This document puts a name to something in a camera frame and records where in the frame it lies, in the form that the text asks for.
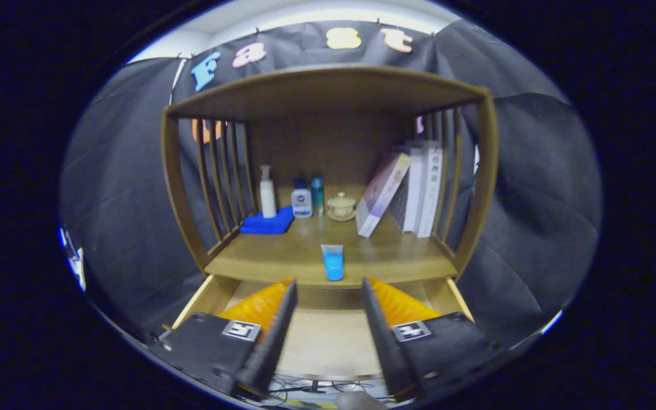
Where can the white book black lettered spine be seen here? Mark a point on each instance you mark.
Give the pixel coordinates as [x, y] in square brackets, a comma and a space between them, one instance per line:
[431, 188]

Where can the white spray bottle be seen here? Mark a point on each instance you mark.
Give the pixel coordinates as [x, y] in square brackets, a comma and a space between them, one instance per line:
[267, 199]

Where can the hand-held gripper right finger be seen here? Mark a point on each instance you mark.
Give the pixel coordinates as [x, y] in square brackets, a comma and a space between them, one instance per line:
[388, 341]

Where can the white lotion bottle blue cap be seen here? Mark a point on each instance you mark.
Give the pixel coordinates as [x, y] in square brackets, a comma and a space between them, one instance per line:
[302, 202]

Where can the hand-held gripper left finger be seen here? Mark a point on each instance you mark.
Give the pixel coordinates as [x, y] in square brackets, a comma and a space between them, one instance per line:
[271, 341]

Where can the purple and white book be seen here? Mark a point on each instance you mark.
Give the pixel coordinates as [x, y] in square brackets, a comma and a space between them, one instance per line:
[382, 193]

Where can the white and blue equipment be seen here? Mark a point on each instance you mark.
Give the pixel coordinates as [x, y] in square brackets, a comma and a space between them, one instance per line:
[74, 259]

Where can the blue and white tube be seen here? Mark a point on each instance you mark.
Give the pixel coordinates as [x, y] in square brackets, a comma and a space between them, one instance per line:
[333, 263]

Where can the plain white book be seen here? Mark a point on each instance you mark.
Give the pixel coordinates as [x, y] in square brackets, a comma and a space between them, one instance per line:
[414, 188]

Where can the blue folded cloth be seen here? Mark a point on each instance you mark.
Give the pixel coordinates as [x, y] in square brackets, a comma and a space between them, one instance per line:
[268, 224]

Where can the wooden cabinet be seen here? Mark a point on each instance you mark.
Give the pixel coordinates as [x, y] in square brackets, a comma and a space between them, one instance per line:
[328, 142]

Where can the slim teal bottle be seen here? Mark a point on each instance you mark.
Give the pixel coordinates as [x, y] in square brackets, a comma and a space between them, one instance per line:
[317, 196]

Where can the black backdrop cloth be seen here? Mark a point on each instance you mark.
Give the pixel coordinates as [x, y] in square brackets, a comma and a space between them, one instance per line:
[123, 199]

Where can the beige lidded teacup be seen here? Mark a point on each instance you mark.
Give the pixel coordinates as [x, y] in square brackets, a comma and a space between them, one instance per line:
[341, 206]

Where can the wooden drawer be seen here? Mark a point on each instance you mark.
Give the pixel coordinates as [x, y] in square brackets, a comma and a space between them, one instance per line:
[328, 341]

